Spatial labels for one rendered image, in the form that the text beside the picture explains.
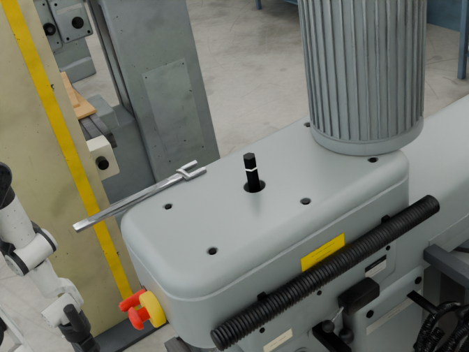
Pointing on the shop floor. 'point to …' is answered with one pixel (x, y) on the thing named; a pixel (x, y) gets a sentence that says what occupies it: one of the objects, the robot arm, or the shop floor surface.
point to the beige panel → (61, 178)
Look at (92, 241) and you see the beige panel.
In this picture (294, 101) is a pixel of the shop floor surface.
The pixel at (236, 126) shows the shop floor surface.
